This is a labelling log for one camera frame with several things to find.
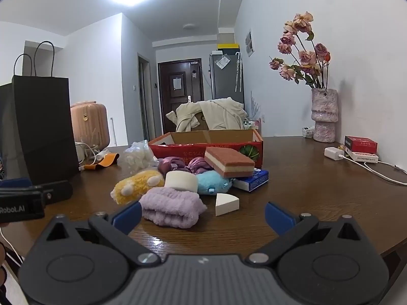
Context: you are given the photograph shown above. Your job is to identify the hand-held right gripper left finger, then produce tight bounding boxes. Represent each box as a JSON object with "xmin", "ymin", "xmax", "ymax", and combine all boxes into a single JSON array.
[{"xmin": 46, "ymin": 201, "xmax": 161, "ymax": 266}]

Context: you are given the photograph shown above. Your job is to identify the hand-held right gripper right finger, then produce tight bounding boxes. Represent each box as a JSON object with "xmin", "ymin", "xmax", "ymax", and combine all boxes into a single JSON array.
[{"xmin": 245, "ymin": 202, "xmax": 361, "ymax": 267}]

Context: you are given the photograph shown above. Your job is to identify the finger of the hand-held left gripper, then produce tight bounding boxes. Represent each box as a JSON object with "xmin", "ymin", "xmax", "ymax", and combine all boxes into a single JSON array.
[{"xmin": 33, "ymin": 180, "xmax": 74, "ymax": 204}]

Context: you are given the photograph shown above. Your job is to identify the yellow plush toy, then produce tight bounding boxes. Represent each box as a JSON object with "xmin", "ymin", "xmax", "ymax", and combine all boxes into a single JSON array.
[{"xmin": 110, "ymin": 169, "xmax": 166, "ymax": 205}]

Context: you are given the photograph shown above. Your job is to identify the lavender fluffy towel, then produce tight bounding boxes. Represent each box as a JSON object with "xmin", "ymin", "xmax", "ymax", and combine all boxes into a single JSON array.
[{"xmin": 139, "ymin": 187, "xmax": 207, "ymax": 229}]

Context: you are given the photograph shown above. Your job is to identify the white wedge sponge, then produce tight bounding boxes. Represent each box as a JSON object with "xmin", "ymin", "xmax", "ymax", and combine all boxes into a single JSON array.
[{"xmin": 215, "ymin": 192, "xmax": 240, "ymax": 217}]

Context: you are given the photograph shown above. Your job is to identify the white cloth toy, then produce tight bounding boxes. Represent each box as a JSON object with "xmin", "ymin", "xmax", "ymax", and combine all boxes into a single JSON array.
[{"xmin": 123, "ymin": 140, "xmax": 159, "ymax": 175}]

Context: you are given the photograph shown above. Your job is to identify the white round sponge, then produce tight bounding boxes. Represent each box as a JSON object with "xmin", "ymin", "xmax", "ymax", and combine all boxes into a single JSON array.
[{"xmin": 164, "ymin": 171, "xmax": 198, "ymax": 193}]

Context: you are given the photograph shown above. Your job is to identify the purple satin scrunchie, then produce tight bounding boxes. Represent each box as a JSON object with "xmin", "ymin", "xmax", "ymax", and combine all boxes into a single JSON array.
[
  {"xmin": 158, "ymin": 156, "xmax": 191, "ymax": 176},
  {"xmin": 187, "ymin": 157, "xmax": 214, "ymax": 176}
]

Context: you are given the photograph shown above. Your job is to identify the pink and white layered sponge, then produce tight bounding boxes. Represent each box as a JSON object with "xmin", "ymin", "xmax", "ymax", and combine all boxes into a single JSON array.
[{"xmin": 204, "ymin": 146, "xmax": 256, "ymax": 179}]

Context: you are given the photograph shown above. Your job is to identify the blue plush toy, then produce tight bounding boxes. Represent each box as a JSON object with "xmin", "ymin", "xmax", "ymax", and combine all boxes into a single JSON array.
[{"xmin": 195, "ymin": 170, "xmax": 235, "ymax": 195}]

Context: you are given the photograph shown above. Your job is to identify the printed cardboard box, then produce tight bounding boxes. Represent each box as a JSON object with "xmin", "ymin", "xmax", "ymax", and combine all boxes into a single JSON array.
[{"xmin": 148, "ymin": 129, "xmax": 264, "ymax": 169}]

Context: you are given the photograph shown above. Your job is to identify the blue and white packet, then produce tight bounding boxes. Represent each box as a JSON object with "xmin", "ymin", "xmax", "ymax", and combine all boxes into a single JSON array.
[{"xmin": 231, "ymin": 168, "xmax": 269, "ymax": 193}]

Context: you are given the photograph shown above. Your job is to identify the black paper bag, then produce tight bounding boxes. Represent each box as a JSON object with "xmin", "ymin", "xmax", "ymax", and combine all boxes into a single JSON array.
[{"xmin": 0, "ymin": 41, "xmax": 81, "ymax": 186}]

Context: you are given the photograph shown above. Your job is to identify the pink suitcase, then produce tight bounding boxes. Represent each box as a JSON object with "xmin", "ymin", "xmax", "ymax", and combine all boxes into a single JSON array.
[{"xmin": 70, "ymin": 102, "xmax": 110, "ymax": 149}]

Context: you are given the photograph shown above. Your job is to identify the white power adapter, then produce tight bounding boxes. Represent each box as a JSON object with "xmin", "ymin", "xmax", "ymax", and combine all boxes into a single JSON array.
[{"xmin": 324, "ymin": 146, "xmax": 345, "ymax": 160}]

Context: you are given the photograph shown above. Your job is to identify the pink textured vase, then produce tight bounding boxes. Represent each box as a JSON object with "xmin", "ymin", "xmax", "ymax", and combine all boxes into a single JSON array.
[{"xmin": 311, "ymin": 88, "xmax": 339, "ymax": 143}]

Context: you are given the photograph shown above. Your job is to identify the red box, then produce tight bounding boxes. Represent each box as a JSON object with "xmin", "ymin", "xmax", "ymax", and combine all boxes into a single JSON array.
[{"xmin": 344, "ymin": 135, "xmax": 379, "ymax": 155}]

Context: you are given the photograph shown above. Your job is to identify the beige coat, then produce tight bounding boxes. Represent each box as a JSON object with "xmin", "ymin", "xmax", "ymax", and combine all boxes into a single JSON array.
[{"xmin": 166, "ymin": 98, "xmax": 248, "ymax": 133}]

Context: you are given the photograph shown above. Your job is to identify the brown cardboard carton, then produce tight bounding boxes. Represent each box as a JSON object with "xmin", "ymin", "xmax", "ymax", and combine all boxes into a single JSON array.
[{"xmin": 192, "ymin": 111, "xmax": 211, "ymax": 131}]

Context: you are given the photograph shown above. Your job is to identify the dark brown entrance door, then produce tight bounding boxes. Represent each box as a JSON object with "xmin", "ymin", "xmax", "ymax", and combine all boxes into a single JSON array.
[{"xmin": 158, "ymin": 58, "xmax": 204, "ymax": 123}]

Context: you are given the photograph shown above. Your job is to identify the grey refrigerator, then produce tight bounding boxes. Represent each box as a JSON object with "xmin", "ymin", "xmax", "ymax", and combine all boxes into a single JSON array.
[{"xmin": 209, "ymin": 51, "xmax": 245, "ymax": 106}]

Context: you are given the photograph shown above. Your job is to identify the white folded umbrella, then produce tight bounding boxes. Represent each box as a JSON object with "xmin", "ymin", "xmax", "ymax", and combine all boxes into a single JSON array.
[{"xmin": 234, "ymin": 51, "xmax": 243, "ymax": 93}]

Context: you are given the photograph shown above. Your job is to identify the dried pink roses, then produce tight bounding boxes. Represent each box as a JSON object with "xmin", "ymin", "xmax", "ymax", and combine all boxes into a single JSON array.
[{"xmin": 269, "ymin": 11, "xmax": 331, "ymax": 89}]

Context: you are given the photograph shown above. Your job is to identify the white cable bundle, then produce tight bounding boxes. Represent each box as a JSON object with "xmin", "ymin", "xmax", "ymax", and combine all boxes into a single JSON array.
[{"xmin": 75, "ymin": 142, "xmax": 109, "ymax": 163}]

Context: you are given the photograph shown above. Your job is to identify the orange leather strap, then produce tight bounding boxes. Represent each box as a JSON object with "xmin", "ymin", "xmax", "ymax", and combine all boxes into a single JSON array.
[{"xmin": 83, "ymin": 153, "xmax": 120, "ymax": 170}]

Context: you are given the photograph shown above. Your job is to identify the wall poster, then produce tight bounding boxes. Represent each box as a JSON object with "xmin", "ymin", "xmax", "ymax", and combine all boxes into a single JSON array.
[{"xmin": 244, "ymin": 30, "xmax": 256, "ymax": 58}]

